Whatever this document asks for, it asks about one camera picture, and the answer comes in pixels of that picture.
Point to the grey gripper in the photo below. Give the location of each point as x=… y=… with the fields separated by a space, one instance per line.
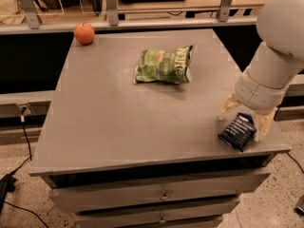
x=256 y=94

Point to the dark blue rxbar wrapper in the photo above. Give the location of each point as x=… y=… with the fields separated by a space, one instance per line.
x=239 y=132

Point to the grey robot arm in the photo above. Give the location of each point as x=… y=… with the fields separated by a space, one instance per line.
x=278 y=58

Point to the red orange apple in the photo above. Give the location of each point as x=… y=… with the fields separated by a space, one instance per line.
x=84 y=33

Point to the green chip bag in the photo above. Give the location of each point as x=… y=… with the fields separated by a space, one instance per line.
x=171 y=67

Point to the lower drawer with knob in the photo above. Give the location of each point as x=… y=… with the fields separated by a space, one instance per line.
x=208 y=211

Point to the drawer with knob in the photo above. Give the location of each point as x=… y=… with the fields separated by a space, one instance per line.
x=148 y=191
x=208 y=211

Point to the dark object right floor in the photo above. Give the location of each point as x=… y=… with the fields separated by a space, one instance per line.
x=300 y=206

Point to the grey drawer cabinet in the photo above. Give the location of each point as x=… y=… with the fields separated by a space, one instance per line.
x=101 y=127

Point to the upper drawer with knob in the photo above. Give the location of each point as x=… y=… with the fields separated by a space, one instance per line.
x=148 y=191

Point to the grey metal railing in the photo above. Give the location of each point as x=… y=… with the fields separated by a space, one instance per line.
x=65 y=19

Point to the black power adapter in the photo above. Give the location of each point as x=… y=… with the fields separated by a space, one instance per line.
x=6 y=185

